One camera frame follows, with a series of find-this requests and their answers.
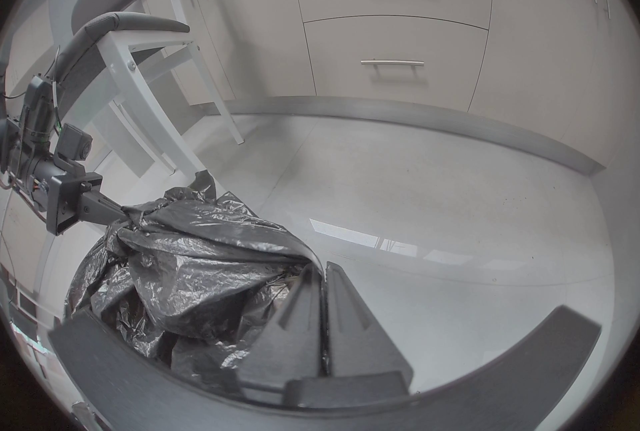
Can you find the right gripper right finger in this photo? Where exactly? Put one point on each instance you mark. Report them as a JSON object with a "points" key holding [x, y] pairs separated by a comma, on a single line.
{"points": [[355, 339]]}

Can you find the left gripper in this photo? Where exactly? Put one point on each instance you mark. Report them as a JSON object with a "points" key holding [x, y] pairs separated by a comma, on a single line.
{"points": [[65, 204]]}

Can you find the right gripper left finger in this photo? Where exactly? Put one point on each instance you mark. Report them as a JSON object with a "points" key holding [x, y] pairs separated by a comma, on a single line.
{"points": [[295, 334]]}

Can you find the black plastic bag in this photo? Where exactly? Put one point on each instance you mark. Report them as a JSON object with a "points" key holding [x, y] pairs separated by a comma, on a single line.
{"points": [[200, 259]]}

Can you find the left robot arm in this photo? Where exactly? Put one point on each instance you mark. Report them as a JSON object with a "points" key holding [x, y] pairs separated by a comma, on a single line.
{"points": [[37, 103]]}

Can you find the grey padded white-legged chair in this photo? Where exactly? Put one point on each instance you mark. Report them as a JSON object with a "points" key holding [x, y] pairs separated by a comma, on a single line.
{"points": [[145, 23]]}

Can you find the white cabinet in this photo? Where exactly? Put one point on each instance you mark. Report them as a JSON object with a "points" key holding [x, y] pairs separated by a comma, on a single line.
{"points": [[395, 38]]}

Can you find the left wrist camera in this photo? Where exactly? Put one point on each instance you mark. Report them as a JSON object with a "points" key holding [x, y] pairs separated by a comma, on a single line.
{"points": [[75, 141]]}

